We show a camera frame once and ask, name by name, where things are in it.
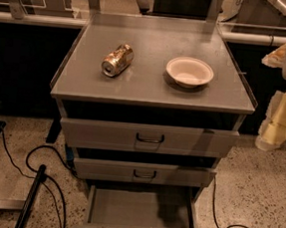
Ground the grey bottom drawer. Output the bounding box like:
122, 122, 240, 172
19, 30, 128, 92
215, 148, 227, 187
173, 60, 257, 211
74, 183, 197, 228

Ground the grey drawer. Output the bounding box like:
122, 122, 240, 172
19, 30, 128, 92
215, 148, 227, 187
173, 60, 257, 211
74, 158, 216, 187
60, 118, 239, 158
74, 183, 197, 228

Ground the black bar stand leg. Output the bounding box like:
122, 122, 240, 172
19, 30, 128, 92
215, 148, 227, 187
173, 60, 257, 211
15, 164, 46, 228

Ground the black floor cable left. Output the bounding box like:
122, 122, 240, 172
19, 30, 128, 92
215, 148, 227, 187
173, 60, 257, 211
0, 119, 83, 228

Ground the white paper bowl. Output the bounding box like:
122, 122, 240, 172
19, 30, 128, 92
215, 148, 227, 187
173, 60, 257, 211
165, 57, 214, 89

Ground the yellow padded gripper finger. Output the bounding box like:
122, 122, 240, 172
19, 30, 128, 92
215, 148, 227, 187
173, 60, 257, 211
255, 91, 286, 151

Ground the grey metal floor plate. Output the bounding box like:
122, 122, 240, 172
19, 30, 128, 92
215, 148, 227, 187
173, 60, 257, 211
0, 197, 26, 214

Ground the grey drawer cabinet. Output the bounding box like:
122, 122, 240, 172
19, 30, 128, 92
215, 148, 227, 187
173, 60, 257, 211
40, 8, 266, 209

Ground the grey middle drawer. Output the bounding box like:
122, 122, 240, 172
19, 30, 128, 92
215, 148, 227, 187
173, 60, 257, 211
74, 158, 216, 187

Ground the white horizontal rail pipe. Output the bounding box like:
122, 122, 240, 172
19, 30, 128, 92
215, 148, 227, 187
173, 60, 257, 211
0, 12, 286, 47

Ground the grey top drawer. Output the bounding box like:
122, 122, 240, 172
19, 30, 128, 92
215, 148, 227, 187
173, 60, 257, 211
60, 118, 239, 158

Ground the crushed gold soda can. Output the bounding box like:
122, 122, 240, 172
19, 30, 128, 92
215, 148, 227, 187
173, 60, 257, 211
101, 44, 135, 78

